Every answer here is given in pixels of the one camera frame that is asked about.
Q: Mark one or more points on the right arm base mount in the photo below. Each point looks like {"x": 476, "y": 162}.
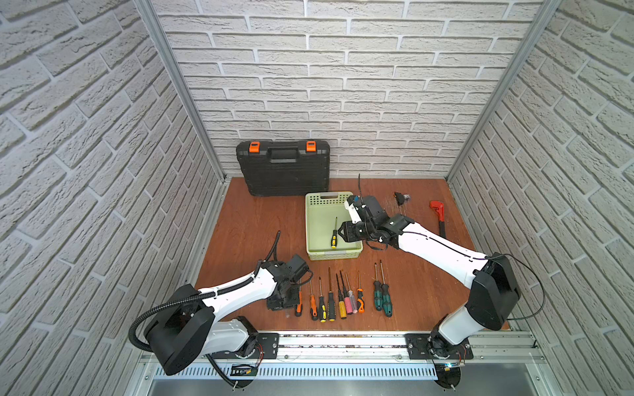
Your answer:
{"x": 426, "y": 346}

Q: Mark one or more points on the long black handle screwdriver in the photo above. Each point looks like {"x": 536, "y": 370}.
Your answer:
{"x": 331, "y": 314}

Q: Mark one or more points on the pink handle screwdriver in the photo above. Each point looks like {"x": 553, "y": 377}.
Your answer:
{"x": 346, "y": 298}

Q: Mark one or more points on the red pipe wrench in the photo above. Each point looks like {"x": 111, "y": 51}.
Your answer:
{"x": 438, "y": 208}

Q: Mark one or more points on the small black metal part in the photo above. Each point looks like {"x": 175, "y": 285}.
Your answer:
{"x": 401, "y": 199}

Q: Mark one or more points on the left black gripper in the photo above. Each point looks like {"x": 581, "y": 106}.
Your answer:
{"x": 278, "y": 301}

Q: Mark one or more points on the black plastic tool case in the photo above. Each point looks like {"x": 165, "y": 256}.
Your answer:
{"x": 284, "y": 168}

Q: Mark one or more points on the black yellow handle screwdriver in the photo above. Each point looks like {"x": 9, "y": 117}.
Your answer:
{"x": 334, "y": 236}

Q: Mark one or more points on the orange black stubby screwdriver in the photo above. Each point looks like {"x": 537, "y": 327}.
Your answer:
{"x": 360, "y": 300}

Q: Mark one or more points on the green handle screwdriver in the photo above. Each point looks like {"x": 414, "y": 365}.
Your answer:
{"x": 386, "y": 303}
{"x": 377, "y": 291}

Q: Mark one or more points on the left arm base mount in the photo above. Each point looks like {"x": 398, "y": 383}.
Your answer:
{"x": 262, "y": 346}

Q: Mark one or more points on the small orange handle screwdriver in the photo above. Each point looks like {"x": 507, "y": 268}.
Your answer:
{"x": 313, "y": 307}

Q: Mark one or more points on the light green plastic bin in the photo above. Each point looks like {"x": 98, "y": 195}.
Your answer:
{"x": 324, "y": 214}

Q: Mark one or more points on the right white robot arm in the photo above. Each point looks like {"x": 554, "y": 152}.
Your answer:
{"x": 494, "y": 290}

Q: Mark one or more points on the aluminium rail frame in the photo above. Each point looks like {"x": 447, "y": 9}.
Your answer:
{"x": 371, "y": 363}

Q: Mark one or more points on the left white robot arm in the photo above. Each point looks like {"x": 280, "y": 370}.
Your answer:
{"x": 190, "y": 324}

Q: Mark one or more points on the black yellow small screwdriver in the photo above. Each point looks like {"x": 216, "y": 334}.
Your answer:
{"x": 322, "y": 307}

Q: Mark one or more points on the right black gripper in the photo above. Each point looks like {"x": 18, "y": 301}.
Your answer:
{"x": 348, "y": 234}

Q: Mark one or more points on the orange black handle screwdriver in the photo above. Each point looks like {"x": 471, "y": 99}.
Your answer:
{"x": 299, "y": 306}

